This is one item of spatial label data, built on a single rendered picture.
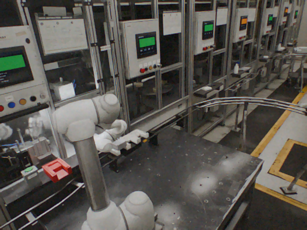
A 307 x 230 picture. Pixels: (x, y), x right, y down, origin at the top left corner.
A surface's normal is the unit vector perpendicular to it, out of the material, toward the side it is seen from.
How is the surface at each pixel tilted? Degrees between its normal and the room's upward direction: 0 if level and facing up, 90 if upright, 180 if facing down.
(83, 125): 79
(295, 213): 0
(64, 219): 0
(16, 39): 90
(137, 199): 6
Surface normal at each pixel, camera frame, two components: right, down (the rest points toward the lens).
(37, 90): 0.74, 0.25
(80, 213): -0.05, -0.90
